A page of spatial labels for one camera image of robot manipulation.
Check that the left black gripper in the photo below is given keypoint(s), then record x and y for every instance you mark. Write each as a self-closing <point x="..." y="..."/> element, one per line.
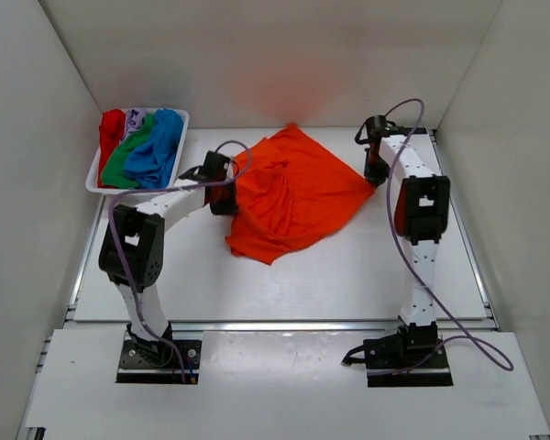
<point x="228" y="208"/>

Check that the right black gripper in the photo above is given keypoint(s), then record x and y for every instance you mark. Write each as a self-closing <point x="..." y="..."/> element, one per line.
<point x="376" y="178"/>

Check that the orange t shirt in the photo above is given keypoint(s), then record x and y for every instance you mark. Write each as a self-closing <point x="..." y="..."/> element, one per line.
<point x="295" y="193"/>

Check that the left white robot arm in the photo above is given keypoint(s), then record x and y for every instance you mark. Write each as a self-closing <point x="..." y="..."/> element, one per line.
<point x="132" y="253"/>

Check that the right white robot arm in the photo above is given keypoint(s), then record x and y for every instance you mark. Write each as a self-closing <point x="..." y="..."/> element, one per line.
<point x="418" y="219"/>

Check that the blue t shirt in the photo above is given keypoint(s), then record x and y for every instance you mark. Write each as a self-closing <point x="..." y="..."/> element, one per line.
<point x="152" y="150"/>

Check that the green t shirt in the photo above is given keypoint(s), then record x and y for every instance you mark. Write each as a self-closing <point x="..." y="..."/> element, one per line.
<point x="113" y="173"/>

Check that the lavender t shirt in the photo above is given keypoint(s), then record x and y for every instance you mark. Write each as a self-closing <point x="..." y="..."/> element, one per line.
<point x="134" y="118"/>

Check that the red t shirt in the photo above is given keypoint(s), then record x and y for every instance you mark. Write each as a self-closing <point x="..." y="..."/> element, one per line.
<point x="111" y="129"/>

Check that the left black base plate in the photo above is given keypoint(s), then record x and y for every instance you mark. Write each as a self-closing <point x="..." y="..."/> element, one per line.
<point x="136" y="368"/>

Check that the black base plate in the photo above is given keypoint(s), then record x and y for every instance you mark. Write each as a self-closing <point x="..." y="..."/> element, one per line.
<point x="136" y="368"/>
<point x="402" y="361"/>

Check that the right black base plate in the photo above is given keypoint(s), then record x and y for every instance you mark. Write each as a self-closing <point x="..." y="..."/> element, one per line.
<point x="402" y="361"/>

